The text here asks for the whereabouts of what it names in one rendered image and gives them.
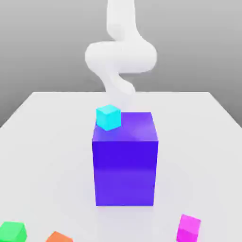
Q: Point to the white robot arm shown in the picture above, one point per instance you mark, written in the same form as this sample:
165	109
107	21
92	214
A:
121	56

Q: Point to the small cyan cube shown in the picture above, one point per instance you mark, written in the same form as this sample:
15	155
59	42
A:
108	118

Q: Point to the small magenta cube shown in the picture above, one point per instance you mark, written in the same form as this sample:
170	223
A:
188	229

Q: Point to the small orange cube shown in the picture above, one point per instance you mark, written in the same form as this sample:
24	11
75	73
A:
58	237

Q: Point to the small green cube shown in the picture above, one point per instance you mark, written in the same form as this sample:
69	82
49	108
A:
12	232

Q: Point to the large purple box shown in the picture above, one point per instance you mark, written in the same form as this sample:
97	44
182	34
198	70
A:
124	170

